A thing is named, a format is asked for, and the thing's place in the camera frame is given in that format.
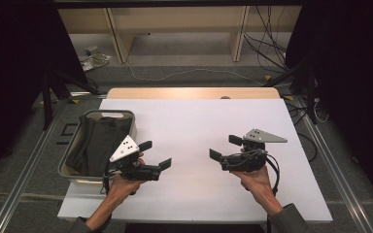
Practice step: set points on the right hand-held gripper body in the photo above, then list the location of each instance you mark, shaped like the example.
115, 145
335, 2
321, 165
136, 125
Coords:
249, 161

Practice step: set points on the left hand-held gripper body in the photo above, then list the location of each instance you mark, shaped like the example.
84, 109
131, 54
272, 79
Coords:
123, 152

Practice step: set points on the dark garment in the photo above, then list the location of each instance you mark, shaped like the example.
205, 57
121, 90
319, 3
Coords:
94, 145

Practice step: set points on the beige plastic basket grey rim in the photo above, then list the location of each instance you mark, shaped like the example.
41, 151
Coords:
77, 181

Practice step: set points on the person's right hand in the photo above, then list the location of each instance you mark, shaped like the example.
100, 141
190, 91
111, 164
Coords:
259, 184

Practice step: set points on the person's left hand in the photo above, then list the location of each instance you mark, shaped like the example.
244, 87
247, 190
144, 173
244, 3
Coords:
121, 191

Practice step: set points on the white board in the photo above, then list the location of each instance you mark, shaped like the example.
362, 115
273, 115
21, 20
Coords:
191, 129

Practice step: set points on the wooden table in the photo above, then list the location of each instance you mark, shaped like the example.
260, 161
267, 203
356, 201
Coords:
175, 93

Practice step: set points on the black metal stand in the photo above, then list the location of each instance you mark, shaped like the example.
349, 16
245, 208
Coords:
311, 97
47, 100

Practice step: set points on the light wooden shelf unit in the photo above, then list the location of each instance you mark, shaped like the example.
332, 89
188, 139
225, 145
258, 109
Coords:
123, 39

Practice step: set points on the dark curtain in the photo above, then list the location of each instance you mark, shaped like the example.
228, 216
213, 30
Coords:
353, 81
13, 64

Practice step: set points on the aluminium floor rail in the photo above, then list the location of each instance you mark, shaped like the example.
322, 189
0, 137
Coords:
22, 181
336, 181

